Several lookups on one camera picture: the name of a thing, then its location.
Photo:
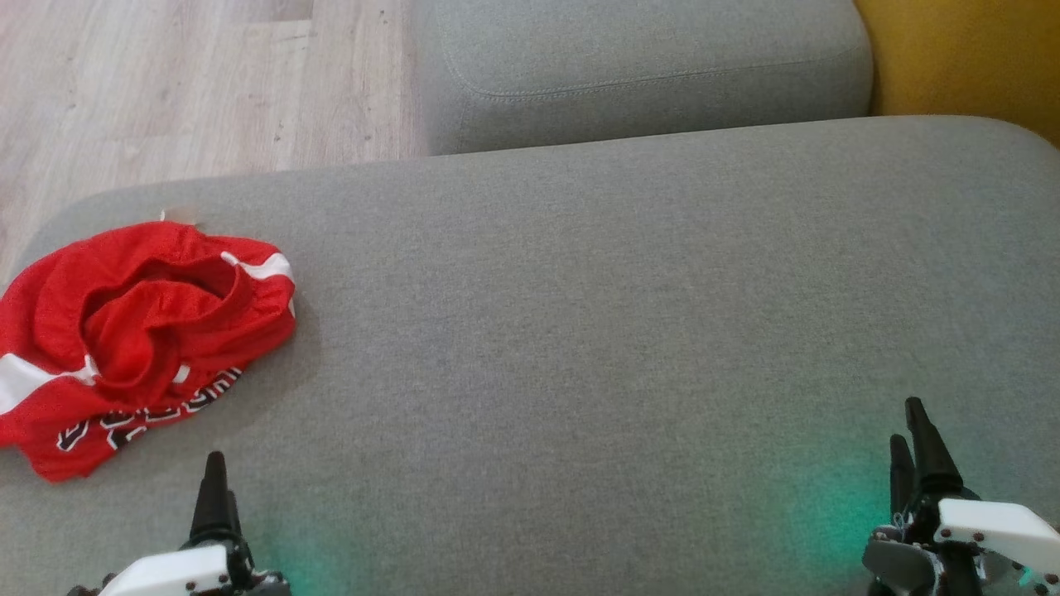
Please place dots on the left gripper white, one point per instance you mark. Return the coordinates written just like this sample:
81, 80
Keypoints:
170, 573

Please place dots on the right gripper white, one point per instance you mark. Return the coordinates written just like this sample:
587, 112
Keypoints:
994, 530

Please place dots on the red jersey with white collar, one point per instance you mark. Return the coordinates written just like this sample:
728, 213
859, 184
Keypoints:
50, 447

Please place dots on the grey sofa seat cushion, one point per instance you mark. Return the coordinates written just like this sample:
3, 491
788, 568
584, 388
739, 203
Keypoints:
580, 331

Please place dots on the yellow cushion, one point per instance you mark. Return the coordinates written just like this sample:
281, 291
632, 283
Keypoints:
969, 58

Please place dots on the grey sofa side cushion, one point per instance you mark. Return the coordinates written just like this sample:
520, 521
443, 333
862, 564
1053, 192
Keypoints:
646, 74

